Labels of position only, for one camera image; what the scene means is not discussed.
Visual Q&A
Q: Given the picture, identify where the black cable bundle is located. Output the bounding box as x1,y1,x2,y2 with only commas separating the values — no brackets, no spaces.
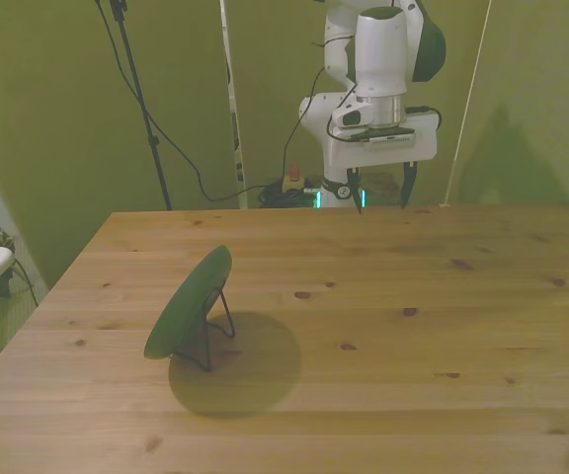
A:
256,184,316,209

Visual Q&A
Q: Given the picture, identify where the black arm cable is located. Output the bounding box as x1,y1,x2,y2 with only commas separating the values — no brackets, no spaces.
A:
282,37,443,175

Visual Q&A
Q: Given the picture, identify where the black tripod stand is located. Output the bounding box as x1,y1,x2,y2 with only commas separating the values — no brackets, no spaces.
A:
108,0,174,211

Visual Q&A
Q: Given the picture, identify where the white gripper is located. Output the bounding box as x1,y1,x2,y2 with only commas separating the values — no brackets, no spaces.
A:
326,111,440,216

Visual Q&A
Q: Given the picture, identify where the black tripod cable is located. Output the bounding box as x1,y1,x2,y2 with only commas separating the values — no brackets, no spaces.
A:
94,0,267,203

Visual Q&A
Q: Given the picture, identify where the yellow emergency stop button box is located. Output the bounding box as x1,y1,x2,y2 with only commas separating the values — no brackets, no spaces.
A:
282,167,306,195

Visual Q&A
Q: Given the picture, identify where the green round plate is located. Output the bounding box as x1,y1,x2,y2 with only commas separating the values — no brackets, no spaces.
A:
143,245,233,362

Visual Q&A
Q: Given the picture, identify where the black wire plate stand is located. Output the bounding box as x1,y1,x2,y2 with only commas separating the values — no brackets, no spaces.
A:
172,288,237,373

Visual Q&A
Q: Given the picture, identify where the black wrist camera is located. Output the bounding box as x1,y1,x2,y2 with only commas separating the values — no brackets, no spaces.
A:
347,125,418,147

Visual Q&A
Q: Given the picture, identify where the white vertical panel strip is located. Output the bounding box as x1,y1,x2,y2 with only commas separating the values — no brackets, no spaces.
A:
218,0,249,210

